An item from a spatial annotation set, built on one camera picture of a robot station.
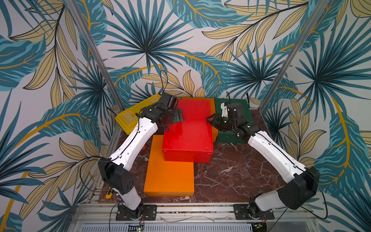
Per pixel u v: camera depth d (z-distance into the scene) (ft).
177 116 2.26
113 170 1.36
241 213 2.41
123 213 2.33
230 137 2.22
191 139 3.48
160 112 1.70
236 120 1.89
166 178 2.45
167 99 1.86
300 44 2.68
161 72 3.26
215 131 2.40
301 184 1.30
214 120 2.21
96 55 2.81
